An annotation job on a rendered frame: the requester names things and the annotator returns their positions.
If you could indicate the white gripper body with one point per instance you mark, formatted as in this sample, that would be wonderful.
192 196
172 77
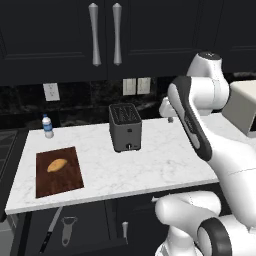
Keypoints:
166 108

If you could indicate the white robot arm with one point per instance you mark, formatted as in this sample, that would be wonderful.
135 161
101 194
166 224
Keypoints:
233 160

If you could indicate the yellow-brown potato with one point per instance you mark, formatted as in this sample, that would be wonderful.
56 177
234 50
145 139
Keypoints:
57 165

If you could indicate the dark brown cutting board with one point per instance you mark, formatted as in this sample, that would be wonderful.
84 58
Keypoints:
63 180

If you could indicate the dark grey toaster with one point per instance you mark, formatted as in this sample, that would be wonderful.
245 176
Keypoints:
128 133

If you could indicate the beige boxy appliance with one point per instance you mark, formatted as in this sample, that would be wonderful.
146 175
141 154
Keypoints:
238 106

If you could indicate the black base cupboard door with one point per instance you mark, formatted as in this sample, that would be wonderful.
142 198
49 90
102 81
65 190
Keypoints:
141 226

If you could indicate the clear water bottle blue label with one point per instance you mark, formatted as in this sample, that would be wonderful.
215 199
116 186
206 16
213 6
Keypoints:
48 127

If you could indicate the dark open drawer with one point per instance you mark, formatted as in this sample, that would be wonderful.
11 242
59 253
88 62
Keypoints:
90 226

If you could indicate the grey peeler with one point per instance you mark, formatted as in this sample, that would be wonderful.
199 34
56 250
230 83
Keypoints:
67 230

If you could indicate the white wall switch plate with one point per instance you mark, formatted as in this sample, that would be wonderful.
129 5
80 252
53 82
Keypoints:
143 85
129 86

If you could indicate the black wall cupboard door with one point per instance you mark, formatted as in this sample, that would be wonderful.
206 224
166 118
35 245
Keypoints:
43 33
160 30
238 30

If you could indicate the white wall socket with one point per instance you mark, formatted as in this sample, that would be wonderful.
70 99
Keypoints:
51 91

